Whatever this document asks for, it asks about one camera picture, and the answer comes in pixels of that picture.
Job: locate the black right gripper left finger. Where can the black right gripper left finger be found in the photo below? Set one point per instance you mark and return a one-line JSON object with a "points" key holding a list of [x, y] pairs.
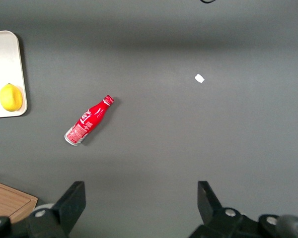
{"points": [[69, 205]]}

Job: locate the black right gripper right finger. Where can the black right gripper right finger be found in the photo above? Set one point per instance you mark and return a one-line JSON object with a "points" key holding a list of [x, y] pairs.
{"points": [[211, 208]]}

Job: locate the small white paper scrap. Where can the small white paper scrap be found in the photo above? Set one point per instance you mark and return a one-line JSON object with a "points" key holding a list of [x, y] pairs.
{"points": [[200, 78]]}

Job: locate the red cola bottle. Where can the red cola bottle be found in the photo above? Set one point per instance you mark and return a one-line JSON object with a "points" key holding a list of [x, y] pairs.
{"points": [[89, 119]]}

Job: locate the yellow lemon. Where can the yellow lemon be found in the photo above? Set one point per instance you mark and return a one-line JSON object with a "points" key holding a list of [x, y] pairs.
{"points": [[11, 97]]}

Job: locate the wooden drawer cabinet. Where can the wooden drawer cabinet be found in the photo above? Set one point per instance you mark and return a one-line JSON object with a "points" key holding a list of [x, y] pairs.
{"points": [[7, 200]]}

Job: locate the cream plastic tray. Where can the cream plastic tray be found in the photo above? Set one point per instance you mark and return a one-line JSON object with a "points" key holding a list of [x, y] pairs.
{"points": [[5, 62]]}

